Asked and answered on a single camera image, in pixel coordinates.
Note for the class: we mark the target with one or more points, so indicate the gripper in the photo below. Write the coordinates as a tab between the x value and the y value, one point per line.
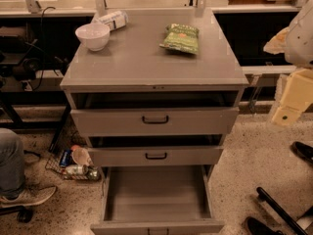
300	46

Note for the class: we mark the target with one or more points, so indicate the grey bottom drawer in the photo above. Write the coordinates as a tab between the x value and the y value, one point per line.
156	200

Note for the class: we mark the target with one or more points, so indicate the grey drawer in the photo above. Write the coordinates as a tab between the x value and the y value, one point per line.
153	114
156	150
156	200

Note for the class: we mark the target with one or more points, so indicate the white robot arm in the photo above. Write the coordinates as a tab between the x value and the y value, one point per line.
296	43

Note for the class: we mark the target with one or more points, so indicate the grey middle drawer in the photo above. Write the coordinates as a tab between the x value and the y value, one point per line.
156	150

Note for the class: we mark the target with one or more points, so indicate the grey top drawer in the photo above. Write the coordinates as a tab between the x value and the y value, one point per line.
153	114

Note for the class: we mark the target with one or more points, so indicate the black shoe right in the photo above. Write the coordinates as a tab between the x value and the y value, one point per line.
303	151

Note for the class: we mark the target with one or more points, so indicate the black chair base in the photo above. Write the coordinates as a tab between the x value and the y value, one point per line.
256	227

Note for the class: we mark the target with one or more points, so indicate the green chip bag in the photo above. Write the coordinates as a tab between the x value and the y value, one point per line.
181	37

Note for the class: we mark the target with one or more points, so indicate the white plastic bottle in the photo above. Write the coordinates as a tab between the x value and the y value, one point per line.
114	20

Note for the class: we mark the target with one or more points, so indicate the white ceramic bowl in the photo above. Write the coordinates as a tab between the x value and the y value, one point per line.
93	36

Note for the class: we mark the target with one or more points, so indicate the clear plastic cup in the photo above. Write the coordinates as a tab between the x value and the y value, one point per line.
80	155

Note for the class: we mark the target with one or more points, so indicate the green glass bottle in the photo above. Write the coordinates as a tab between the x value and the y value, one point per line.
82	172

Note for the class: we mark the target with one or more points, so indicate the blue can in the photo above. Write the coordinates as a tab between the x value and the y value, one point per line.
65	159

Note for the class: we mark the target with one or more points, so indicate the dark machine on shelf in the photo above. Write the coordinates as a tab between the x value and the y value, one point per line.
16	43

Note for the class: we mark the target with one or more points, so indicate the grey sneaker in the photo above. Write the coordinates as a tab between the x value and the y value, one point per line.
29	197

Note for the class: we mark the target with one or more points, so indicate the person leg in jeans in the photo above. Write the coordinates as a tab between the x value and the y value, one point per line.
12	178

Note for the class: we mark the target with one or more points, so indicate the black office chair wheel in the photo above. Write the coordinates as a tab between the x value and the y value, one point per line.
24	215

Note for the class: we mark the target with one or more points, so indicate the wire basket on floor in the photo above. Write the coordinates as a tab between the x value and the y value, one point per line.
53	164

